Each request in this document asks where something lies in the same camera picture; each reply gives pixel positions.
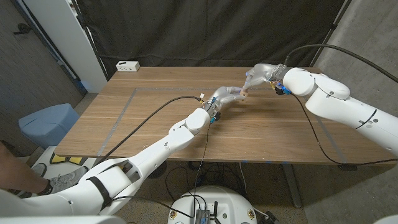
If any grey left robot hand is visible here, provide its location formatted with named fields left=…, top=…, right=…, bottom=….
left=203, top=86, right=248, bottom=116

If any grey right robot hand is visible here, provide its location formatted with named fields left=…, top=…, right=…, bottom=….
left=242, top=63, right=289, bottom=91

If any black backdrop stand pole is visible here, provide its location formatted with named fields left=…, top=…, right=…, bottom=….
left=309, top=0, right=354, bottom=68
left=71, top=0, right=109, bottom=82

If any white power strip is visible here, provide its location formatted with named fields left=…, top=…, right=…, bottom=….
left=115, top=60, right=141, bottom=73

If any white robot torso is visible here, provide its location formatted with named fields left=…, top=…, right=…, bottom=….
left=167, top=185, right=257, bottom=224

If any grey table leg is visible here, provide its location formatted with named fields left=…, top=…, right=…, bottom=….
left=281, top=163, right=303, bottom=208

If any grey module on torso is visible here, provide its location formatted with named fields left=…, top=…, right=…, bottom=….
left=195, top=208, right=211, bottom=224

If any yellow and black floor object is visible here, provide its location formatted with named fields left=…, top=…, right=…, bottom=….
left=49, top=152, right=83, bottom=165

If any white cabinet panel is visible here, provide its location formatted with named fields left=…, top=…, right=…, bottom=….
left=23, top=0, right=108, bottom=93

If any blue padded stool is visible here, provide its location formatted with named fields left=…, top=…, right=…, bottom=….
left=17, top=103, right=80, bottom=150

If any person's bare limb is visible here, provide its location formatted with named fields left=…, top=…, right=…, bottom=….
left=0, top=141, right=52, bottom=195

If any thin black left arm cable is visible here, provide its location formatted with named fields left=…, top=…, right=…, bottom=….
left=111, top=123, right=212, bottom=218

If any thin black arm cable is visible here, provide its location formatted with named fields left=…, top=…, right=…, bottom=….
left=290, top=93, right=398, bottom=166
left=111, top=123, right=212, bottom=218

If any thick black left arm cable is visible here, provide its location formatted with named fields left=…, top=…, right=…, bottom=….
left=93, top=95, right=205, bottom=166

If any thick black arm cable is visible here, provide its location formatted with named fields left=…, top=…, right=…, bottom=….
left=93, top=95, right=205, bottom=166
left=284, top=44, right=398, bottom=83

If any black floor cable tangle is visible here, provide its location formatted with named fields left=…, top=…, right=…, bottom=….
left=164, top=161, right=246, bottom=203

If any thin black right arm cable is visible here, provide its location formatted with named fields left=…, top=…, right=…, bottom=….
left=290, top=93, right=398, bottom=166

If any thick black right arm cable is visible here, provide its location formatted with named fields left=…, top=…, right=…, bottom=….
left=284, top=44, right=398, bottom=83

